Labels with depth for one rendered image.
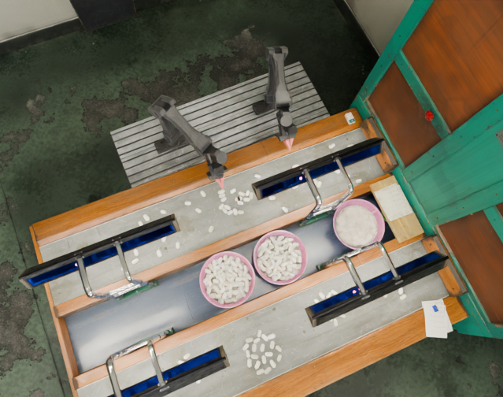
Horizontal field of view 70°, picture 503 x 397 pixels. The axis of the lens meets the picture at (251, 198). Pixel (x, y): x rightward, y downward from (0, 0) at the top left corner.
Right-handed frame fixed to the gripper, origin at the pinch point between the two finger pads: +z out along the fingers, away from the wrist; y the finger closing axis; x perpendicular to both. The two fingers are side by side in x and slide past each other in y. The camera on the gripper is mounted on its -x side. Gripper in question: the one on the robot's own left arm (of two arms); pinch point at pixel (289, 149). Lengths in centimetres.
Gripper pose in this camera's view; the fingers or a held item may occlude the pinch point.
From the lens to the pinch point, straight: 186.4
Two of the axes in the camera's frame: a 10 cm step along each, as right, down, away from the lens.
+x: -2.7, -3.7, 8.9
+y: 9.3, -3.3, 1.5
